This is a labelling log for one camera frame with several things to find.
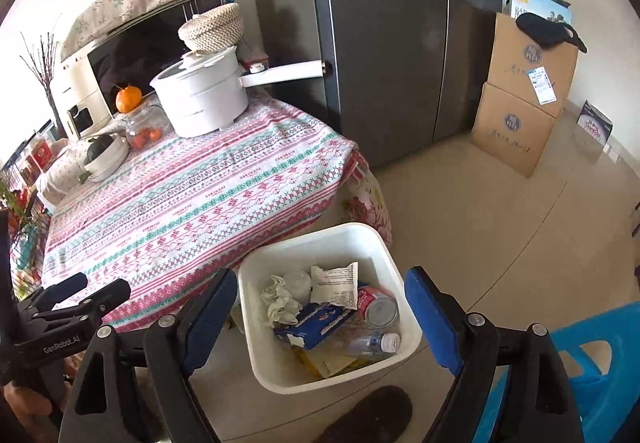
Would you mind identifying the white microwave oven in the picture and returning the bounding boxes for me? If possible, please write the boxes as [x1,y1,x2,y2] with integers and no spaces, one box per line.
[60,0,226,116]

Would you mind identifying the large white tissue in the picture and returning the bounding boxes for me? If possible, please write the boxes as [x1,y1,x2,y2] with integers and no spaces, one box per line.
[260,274,303,329]

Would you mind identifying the white plastic trash bin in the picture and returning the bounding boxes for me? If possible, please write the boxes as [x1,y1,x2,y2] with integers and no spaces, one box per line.
[237,222,423,395]

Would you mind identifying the red packaged boxes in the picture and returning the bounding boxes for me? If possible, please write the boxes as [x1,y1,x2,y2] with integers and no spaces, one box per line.
[22,130,58,174]

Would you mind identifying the dark slipper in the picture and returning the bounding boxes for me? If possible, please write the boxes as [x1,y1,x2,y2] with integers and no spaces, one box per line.
[312,385,413,443]

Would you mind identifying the white electric pot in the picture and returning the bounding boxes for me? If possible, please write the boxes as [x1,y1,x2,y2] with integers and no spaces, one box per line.
[150,45,328,138]

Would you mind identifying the white ceramic bowl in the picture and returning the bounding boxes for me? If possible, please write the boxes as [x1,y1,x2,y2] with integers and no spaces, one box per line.
[77,133,130,184]

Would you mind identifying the red drink can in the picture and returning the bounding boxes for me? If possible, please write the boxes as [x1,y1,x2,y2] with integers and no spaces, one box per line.
[356,285,400,331]

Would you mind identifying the glass jar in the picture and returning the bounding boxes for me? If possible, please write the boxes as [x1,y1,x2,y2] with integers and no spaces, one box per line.
[122,105,168,151]

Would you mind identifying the blue plastic stool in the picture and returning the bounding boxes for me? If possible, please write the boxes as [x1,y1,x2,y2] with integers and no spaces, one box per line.
[472,300,640,443]

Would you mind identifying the white printed paper packet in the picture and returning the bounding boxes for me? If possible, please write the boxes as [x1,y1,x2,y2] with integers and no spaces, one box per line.
[309,262,360,310]

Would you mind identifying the person's left hand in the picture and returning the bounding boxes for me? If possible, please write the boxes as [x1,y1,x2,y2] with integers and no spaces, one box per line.
[0,383,55,439]

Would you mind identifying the yellow paper wrapper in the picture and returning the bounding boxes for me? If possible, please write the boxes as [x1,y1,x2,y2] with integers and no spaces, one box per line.
[295,345,321,369]

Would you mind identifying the grey refrigerator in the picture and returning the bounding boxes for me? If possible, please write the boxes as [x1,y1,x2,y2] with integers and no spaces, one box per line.
[242,0,503,168]

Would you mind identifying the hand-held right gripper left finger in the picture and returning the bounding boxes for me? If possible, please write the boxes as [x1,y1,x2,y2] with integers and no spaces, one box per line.
[72,267,239,443]

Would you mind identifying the clear plastic water bottle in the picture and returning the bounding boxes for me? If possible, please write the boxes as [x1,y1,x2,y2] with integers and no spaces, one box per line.
[330,330,402,364]

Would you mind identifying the blue drink carton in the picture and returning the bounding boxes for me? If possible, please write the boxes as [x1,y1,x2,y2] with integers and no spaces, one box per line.
[272,302,357,351]

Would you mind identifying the vase of dry twigs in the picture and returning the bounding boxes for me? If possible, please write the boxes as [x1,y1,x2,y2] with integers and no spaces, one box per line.
[19,20,63,134]

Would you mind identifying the small printed box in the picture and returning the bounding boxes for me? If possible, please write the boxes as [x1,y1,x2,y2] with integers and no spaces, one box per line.
[577,100,614,144]

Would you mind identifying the black wire rack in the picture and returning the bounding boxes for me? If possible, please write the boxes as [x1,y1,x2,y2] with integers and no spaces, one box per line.
[0,158,53,304]

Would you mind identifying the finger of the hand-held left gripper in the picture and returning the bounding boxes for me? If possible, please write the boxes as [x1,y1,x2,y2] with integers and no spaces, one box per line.
[15,272,89,314]
[30,279,132,324]

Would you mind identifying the floral undercloth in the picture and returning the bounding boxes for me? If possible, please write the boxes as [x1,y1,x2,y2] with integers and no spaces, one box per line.
[220,150,393,334]

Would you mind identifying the orange tangerine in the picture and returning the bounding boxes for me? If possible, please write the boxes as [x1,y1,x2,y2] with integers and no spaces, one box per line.
[116,83,143,114]

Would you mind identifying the green pumpkin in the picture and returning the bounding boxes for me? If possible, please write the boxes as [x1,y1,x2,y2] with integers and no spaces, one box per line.
[86,134,118,164]

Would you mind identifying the cardboard box with label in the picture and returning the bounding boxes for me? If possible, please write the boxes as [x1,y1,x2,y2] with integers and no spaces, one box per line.
[487,12,578,118]

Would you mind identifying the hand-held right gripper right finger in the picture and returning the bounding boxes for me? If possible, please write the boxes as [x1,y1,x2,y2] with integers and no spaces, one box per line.
[404,265,586,443]

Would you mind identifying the green leafy plant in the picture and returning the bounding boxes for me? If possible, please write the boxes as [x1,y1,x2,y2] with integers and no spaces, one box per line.
[0,178,31,224]

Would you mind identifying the plain cardboard box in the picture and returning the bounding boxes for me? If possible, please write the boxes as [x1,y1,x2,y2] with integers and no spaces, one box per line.
[471,82,558,178]

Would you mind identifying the floral pillow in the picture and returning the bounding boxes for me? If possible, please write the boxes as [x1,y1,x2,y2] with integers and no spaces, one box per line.
[35,140,96,204]

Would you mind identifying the white air fryer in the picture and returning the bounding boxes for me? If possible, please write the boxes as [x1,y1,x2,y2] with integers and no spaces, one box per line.
[49,60,116,138]

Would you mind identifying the woven rope basket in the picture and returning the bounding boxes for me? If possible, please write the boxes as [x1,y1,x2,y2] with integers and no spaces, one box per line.
[178,3,246,54]

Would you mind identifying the small red box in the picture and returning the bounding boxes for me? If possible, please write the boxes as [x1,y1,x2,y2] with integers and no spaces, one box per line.
[239,45,271,68]

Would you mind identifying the striped patterned tablecloth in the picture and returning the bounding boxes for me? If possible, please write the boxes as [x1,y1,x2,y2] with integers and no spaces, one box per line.
[40,88,373,331]

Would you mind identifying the blue and white box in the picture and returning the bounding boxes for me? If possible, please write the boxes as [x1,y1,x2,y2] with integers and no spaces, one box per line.
[507,0,573,26]

